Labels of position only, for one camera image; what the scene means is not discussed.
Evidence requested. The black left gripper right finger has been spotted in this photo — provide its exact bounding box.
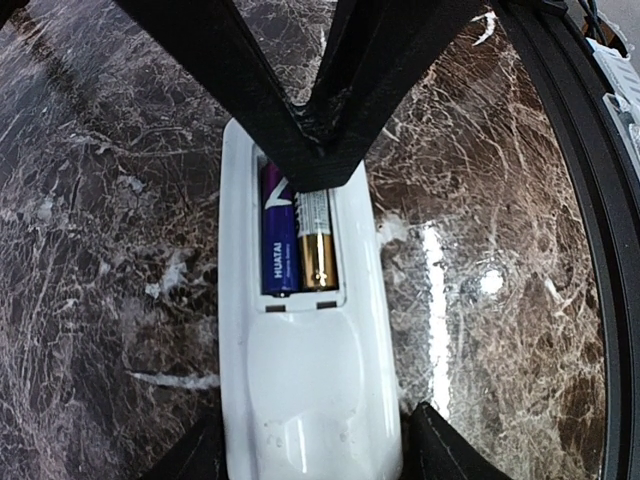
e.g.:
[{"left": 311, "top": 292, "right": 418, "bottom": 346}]
[{"left": 407, "top": 402, "right": 510, "bottom": 480}]

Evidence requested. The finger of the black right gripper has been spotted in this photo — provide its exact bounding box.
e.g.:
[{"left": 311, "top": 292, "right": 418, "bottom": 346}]
[{"left": 122, "top": 1, "right": 480, "bottom": 191}]

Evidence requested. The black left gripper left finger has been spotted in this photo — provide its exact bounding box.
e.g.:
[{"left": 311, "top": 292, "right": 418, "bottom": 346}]
[{"left": 140, "top": 417, "right": 225, "bottom": 480}]

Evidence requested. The white remote control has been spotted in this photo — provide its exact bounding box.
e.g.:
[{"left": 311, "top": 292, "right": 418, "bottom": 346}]
[{"left": 218, "top": 121, "right": 403, "bottom": 479}]

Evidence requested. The purple blue AAA battery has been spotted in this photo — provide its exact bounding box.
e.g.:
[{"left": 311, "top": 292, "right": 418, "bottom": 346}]
[{"left": 260, "top": 162, "right": 300, "bottom": 296}]

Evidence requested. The gold white AAA battery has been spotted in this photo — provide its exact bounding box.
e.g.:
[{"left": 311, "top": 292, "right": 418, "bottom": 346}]
[{"left": 294, "top": 191, "right": 338, "bottom": 291}]

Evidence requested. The black front frame rail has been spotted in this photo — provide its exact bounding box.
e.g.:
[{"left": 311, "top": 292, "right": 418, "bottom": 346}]
[{"left": 492, "top": 1, "right": 639, "bottom": 479}]

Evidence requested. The white slotted cable duct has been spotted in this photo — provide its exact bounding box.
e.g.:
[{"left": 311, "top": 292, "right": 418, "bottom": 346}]
[{"left": 587, "top": 38, "right": 640, "bottom": 175}]

